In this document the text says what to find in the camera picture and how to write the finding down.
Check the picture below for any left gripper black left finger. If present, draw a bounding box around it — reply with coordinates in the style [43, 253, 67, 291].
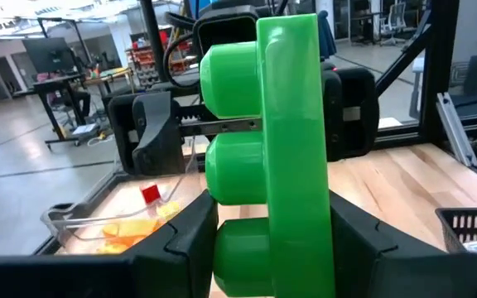
[0, 189, 219, 298]

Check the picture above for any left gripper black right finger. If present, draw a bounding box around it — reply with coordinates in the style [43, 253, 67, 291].
[328, 190, 477, 298]

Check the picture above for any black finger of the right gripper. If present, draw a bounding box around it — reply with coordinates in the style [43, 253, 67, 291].
[132, 90, 186, 175]
[323, 70, 344, 162]

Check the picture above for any small red cube block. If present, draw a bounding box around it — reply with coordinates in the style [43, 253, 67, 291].
[140, 182, 161, 204]

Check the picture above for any long green four-stud block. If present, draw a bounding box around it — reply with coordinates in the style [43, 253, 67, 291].
[199, 13, 337, 298]

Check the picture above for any orange curved toy block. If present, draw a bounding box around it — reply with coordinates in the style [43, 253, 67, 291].
[102, 218, 161, 248]

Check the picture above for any clear plastic container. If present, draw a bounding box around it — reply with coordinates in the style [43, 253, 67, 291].
[40, 136, 201, 254]

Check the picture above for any dark blue jacket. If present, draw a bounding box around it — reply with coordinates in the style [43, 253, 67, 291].
[316, 10, 338, 61]

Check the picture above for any shelf with orange bins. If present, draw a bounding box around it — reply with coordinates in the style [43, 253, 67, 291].
[126, 36, 169, 90]

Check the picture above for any black slotted plastic basket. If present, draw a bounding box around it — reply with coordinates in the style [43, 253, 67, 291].
[435, 207, 477, 254]

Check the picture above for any white office chair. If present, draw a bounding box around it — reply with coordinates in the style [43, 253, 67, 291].
[380, 2, 407, 46]

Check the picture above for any black-legged office desk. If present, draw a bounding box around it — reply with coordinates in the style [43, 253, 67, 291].
[32, 68, 136, 147]

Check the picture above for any black computer monitor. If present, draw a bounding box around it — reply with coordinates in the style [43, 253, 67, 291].
[22, 36, 76, 75]

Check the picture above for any silver aluminium bracket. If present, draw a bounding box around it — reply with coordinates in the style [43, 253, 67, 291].
[436, 91, 477, 167]

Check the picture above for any right wrist camera housing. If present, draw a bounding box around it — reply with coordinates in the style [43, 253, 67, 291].
[191, 3, 260, 57]

